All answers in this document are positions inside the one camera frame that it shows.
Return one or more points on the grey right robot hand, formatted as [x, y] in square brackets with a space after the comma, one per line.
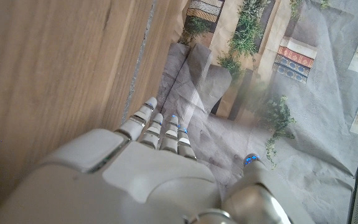
[141, 180]

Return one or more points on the printed fabric backdrop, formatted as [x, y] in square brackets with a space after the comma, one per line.
[306, 124]

